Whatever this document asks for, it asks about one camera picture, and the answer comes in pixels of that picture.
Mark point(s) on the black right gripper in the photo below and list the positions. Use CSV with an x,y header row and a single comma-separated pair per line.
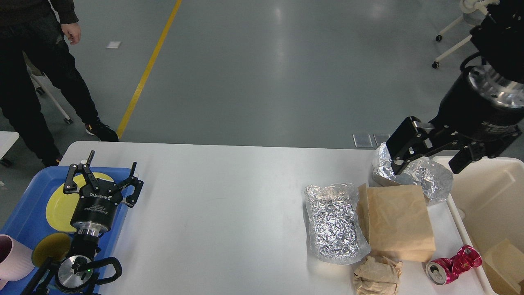
x,y
479,116

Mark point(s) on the crushed red can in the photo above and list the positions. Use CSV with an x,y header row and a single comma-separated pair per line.
x,y
446,270

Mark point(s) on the grey chair left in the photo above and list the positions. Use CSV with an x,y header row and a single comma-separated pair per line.
x,y
34,74

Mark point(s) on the beige plastic bin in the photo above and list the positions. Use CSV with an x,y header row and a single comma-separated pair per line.
x,y
487,204

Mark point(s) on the crumpled brown paper ball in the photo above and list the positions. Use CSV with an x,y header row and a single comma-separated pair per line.
x,y
378,276

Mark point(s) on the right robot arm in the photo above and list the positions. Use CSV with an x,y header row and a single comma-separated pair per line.
x,y
499,39

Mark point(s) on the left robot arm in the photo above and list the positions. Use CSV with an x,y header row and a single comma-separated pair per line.
x,y
77,271

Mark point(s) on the dark green mug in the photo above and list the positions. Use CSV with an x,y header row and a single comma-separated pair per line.
x,y
56,246

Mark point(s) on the crumpled foil container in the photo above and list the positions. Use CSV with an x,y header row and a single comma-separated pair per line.
x,y
435,179

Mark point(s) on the floor outlet cover plates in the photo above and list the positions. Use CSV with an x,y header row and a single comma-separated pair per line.
x,y
367,141

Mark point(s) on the pink mug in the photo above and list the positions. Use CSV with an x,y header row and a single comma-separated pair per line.
x,y
15,260

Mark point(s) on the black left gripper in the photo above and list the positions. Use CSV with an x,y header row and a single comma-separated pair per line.
x,y
98,207

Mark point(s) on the yellow round plate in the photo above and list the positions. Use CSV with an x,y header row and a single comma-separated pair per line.
x,y
62,203

